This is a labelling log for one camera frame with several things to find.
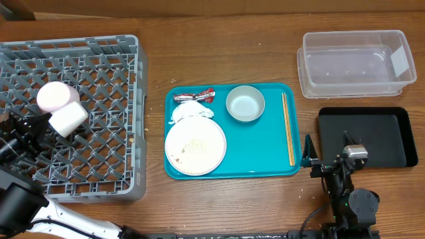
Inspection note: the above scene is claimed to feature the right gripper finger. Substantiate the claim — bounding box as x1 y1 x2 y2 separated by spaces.
302 134 318 160
343 131 358 147

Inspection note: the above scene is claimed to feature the white cup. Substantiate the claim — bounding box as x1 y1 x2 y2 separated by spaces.
48 102 88 137

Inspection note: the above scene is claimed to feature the grey green bowl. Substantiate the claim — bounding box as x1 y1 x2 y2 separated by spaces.
226 86 266 122

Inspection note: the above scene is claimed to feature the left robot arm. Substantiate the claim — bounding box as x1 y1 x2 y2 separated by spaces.
1 113 147 238

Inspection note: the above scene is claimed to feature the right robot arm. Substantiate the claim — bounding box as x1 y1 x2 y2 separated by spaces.
298 131 380 239

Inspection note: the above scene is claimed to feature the black plastic tray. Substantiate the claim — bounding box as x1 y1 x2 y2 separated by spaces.
317 107 418 168

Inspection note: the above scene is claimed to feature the grey plastic dish rack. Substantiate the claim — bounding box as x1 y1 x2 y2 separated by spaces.
1 35 148 202

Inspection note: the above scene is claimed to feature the clear plastic storage bin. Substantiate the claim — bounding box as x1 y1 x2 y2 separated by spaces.
297 30 417 99

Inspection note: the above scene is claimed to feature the large white dinner plate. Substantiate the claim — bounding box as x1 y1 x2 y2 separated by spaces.
165 116 227 176

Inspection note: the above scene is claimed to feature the red silver snack wrapper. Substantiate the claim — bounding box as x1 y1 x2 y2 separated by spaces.
173 88 215 103

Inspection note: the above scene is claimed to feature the crumpled white napkin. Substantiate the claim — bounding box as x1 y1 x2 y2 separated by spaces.
169 100 214 125

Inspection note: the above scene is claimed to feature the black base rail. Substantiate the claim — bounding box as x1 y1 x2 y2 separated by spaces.
145 230 381 239

